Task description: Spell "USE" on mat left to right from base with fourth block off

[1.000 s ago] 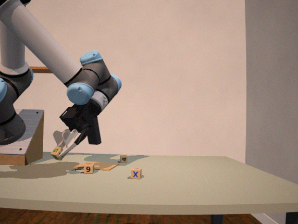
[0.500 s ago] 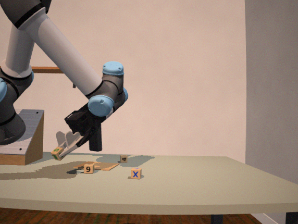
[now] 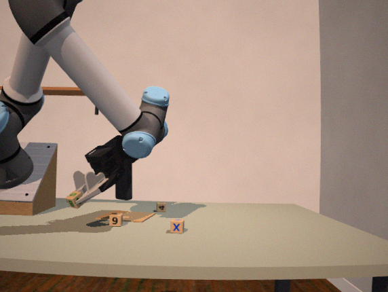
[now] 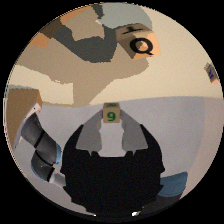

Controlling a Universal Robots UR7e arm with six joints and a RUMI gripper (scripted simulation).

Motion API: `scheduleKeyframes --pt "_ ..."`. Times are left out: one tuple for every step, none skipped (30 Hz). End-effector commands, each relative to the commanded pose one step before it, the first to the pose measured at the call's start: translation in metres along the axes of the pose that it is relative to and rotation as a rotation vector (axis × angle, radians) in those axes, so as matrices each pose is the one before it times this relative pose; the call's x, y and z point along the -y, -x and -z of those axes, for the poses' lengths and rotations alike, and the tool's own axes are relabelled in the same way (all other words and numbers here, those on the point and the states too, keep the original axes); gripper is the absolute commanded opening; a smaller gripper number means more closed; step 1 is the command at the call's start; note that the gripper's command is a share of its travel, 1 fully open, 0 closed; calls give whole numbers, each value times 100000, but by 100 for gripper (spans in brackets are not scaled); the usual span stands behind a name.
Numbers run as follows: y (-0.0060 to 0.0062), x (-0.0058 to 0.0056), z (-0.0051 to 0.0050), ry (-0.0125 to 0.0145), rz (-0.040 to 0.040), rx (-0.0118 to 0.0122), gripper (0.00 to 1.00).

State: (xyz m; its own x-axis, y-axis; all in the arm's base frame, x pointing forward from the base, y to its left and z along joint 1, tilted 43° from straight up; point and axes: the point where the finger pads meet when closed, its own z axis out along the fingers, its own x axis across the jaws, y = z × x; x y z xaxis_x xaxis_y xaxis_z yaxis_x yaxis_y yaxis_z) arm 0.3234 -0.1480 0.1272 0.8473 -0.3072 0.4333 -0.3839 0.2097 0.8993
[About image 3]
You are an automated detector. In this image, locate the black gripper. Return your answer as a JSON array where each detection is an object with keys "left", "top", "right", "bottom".
[{"left": 73, "top": 135, "right": 138, "bottom": 204}]

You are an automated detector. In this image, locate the orange flat mat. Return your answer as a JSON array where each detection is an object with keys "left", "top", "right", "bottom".
[{"left": 96, "top": 211, "right": 156, "bottom": 223}]

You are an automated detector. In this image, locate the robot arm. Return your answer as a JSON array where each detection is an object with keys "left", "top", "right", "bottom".
[{"left": 0, "top": 0, "right": 170, "bottom": 189}]

